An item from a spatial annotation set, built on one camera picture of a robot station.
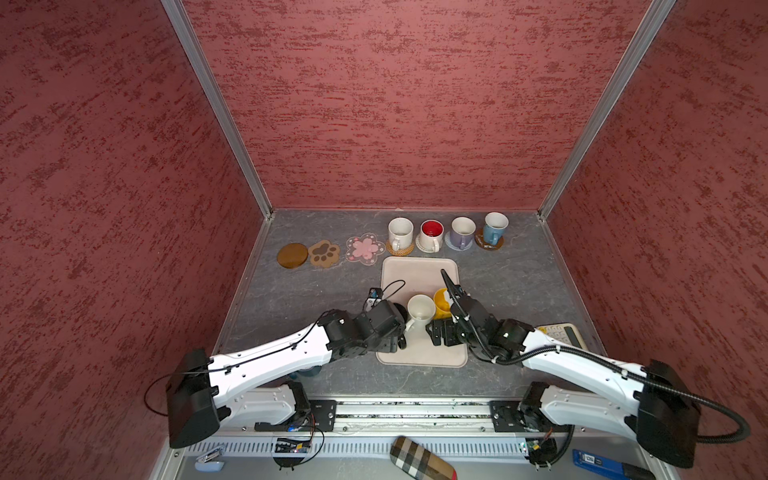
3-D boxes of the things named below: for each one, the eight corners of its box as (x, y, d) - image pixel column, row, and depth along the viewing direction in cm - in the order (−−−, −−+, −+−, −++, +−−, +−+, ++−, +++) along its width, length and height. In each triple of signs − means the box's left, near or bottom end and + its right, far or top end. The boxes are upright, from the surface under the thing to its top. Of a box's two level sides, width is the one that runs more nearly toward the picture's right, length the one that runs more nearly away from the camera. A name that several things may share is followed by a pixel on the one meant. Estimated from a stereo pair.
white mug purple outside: (451, 255, 110) (456, 239, 102) (447, 231, 117) (451, 215, 110) (474, 255, 110) (480, 239, 102) (468, 231, 117) (474, 215, 110)
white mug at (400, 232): (388, 258, 108) (388, 243, 101) (388, 232, 116) (388, 216, 109) (413, 258, 108) (414, 243, 101) (411, 232, 116) (413, 216, 109)
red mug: (421, 256, 109) (423, 242, 102) (419, 234, 116) (421, 219, 109) (443, 256, 109) (446, 242, 102) (440, 234, 116) (443, 219, 109)
